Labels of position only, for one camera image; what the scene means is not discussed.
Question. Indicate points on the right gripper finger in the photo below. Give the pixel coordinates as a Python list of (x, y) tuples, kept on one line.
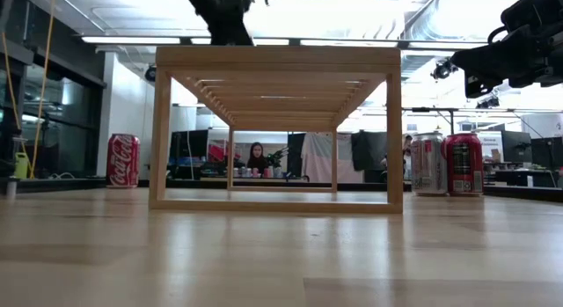
[(479, 87), (484, 60)]

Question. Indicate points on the red can with black label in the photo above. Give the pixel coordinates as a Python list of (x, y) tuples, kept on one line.
[(464, 166)]

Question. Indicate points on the silver Diet Coke can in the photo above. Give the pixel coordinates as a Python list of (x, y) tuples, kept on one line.
[(426, 166)]

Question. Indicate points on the red Coca-Cola can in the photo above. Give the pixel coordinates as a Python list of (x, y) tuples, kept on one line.
[(123, 162)]

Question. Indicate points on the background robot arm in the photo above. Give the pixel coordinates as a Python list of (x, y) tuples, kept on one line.
[(278, 158)]

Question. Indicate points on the wooden slatted shelf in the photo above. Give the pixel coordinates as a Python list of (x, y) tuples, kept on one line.
[(277, 56)]

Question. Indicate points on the black track spotlight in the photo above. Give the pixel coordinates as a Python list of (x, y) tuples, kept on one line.
[(442, 70), (151, 74), (488, 103)]

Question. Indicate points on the black T-shaped stand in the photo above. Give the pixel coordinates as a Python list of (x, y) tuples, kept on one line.
[(451, 122)]

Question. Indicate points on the white sign board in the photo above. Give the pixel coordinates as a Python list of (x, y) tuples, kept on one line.
[(492, 142)]

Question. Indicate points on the black monitor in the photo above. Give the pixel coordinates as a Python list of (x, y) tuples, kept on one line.
[(547, 151), (193, 144), (516, 144)]

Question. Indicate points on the person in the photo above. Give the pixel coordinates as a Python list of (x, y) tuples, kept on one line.
[(257, 159), (407, 142)]

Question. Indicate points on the red box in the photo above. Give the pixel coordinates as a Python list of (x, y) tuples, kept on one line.
[(216, 152)]

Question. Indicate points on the dark hanging cloth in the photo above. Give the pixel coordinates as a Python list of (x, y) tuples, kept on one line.
[(371, 151)]

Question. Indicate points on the black panel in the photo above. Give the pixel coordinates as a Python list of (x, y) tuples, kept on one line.
[(295, 153)]

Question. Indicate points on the white hanging cloth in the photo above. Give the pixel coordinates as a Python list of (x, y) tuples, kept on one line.
[(316, 159)]

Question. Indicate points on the yellow-green container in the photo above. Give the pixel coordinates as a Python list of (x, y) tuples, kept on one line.
[(21, 166)]

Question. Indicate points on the small white cylinder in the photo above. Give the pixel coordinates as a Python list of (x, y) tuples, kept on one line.
[(11, 188)]

